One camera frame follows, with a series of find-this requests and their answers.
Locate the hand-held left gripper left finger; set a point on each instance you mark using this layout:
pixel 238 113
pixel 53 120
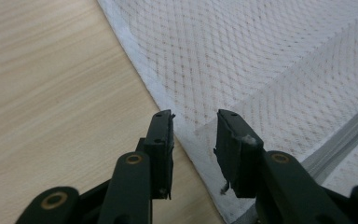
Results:
pixel 161 149

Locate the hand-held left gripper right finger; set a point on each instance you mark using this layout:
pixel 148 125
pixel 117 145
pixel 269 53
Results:
pixel 236 155

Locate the white mesh laundry bag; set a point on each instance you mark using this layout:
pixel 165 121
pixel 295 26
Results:
pixel 230 62

